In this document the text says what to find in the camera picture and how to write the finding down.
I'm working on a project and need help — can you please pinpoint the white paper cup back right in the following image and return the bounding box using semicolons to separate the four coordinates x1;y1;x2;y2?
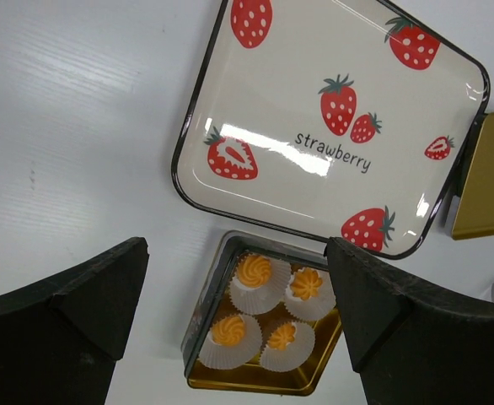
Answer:
283;267;336;321

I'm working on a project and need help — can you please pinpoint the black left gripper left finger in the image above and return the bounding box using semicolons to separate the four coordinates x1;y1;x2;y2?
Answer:
0;237;149;404

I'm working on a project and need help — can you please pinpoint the white paper cup front left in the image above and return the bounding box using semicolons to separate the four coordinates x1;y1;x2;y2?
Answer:
198;312;262;370

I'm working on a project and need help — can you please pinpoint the white paper cup back left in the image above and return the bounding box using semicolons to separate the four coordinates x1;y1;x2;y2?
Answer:
228;252;292;315

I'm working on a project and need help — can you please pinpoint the orange swirl cookie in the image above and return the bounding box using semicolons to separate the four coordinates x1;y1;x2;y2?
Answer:
290;267;324;301

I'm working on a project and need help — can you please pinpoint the strawberry print tray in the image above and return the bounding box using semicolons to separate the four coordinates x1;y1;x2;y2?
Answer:
171;1;491;259

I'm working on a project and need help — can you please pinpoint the white paper cup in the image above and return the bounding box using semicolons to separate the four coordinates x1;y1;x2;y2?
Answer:
259;319;316;373
198;312;262;370
283;267;336;321
228;252;292;315

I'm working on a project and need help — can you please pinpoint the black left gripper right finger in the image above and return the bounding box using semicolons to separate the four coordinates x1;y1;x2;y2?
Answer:
325;237;494;404

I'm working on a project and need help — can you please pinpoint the white paper cup front right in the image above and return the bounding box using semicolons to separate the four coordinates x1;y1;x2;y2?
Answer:
259;319;316;373

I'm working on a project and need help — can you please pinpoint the black gold cookie tin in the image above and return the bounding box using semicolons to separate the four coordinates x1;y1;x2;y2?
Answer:
181;231;341;397

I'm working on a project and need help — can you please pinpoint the gold tin lid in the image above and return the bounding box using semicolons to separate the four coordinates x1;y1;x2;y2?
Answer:
445;112;494;240

